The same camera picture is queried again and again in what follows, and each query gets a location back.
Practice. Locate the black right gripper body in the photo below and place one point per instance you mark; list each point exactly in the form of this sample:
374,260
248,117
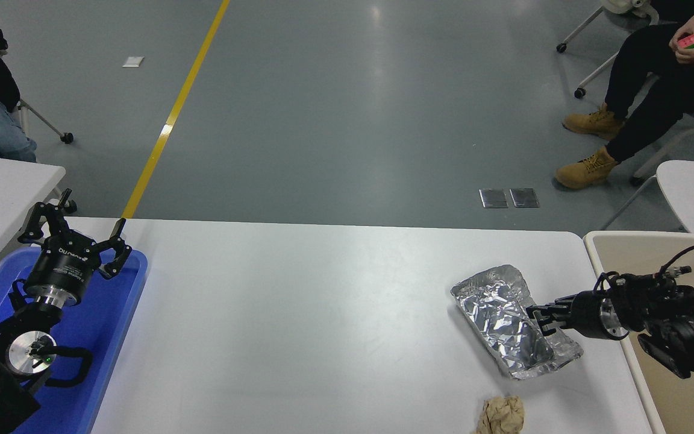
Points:
588,314

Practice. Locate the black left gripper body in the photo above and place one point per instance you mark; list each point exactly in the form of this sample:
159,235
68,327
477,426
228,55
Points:
61,268

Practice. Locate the silver foil tray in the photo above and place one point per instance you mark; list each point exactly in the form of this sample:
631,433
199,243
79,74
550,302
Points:
491,313

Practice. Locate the tan paper ball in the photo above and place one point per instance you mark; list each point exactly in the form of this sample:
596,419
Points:
500,416

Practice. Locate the coloured puzzle cube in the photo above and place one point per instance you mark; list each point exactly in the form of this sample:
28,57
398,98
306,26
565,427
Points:
689,42

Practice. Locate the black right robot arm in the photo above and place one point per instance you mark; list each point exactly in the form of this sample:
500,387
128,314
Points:
684,325

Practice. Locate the person's right hand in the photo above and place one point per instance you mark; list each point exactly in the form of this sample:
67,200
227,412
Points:
693,27

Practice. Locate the blue plastic tray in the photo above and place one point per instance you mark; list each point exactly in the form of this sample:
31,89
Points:
106,325

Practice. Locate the white chair with castors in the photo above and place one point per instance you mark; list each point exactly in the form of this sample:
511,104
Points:
67,138

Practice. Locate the metal floor plate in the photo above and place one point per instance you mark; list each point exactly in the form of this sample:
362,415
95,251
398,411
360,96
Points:
493,198
524,198

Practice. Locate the large pale plastic bin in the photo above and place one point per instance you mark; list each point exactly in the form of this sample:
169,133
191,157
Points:
672,398

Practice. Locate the person with tan boots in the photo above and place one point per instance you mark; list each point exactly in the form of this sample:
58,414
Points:
654,78

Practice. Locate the white chair grey seat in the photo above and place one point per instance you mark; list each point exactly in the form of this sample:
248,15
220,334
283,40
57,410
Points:
621,7

